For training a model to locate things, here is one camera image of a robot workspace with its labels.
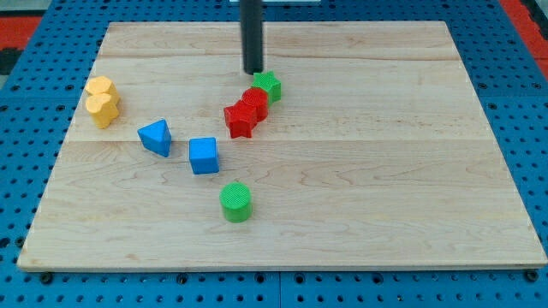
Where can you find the green star block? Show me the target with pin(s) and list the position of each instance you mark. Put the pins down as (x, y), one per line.
(270, 84)

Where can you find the red star block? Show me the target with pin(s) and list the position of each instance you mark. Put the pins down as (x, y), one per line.
(240, 119)

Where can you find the blue cube block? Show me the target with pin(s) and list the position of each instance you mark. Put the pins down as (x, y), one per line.
(203, 155)

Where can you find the green cylinder block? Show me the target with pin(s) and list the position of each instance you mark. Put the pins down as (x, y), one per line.
(236, 202)

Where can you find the red cylinder block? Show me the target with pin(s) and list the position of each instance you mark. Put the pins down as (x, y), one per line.
(257, 98)

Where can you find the light wooden board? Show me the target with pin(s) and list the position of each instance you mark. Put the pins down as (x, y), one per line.
(378, 156)

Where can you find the blue triangle block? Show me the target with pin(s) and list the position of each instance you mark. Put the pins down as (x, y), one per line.
(156, 137)

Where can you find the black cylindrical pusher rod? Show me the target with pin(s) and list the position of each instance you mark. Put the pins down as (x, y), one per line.
(251, 36)

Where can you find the yellow heart block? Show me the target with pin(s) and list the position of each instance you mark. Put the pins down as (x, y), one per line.
(102, 108)

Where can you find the yellow hexagon block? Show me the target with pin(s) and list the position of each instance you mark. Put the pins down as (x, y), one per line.
(102, 85)

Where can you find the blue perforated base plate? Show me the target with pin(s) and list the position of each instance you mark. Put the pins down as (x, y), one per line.
(40, 95)

